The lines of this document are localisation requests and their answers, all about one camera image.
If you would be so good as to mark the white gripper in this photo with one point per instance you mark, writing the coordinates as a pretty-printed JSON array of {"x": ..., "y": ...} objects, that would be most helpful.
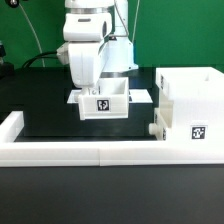
[{"x": 85, "y": 48}]

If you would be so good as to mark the white drawer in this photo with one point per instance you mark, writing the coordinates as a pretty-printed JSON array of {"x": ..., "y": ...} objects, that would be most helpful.
[
  {"x": 108, "y": 100},
  {"x": 161, "y": 126}
]

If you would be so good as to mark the white drawer cabinet box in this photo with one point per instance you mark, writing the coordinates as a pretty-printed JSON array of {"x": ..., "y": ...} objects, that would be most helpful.
[{"x": 197, "y": 94}]

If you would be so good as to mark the white front drawer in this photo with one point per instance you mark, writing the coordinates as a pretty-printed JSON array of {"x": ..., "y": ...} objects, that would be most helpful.
[{"x": 161, "y": 126}]

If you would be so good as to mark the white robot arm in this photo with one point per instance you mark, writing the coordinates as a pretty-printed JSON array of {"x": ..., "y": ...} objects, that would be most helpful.
[{"x": 121, "y": 52}]

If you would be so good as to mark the white fiducial marker sheet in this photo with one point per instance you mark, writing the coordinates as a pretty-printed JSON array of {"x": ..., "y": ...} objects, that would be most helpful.
[{"x": 135, "y": 96}]

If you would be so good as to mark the black camera stand left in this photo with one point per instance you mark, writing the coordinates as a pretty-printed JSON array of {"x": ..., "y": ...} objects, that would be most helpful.
[{"x": 6, "y": 68}]

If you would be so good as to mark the white U-shaped boundary frame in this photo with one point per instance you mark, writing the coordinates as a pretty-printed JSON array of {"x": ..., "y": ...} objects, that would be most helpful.
[{"x": 102, "y": 153}]

